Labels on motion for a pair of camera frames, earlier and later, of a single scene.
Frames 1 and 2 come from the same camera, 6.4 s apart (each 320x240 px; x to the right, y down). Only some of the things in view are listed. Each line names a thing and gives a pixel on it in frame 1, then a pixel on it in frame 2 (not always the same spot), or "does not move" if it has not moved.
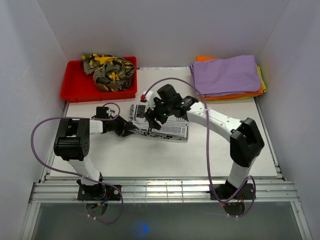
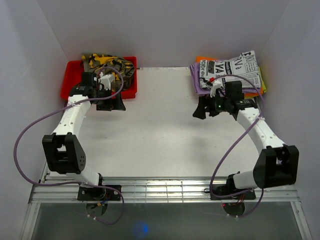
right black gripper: x=151 y=115 → x=203 y=102
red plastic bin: x=77 y=86 does not move
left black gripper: x=124 y=127 → x=116 y=103
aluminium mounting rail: x=163 y=192 does not move
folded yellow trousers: x=262 y=79 does not move
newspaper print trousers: x=173 y=127 → x=244 y=68
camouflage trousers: x=111 y=74 does not move
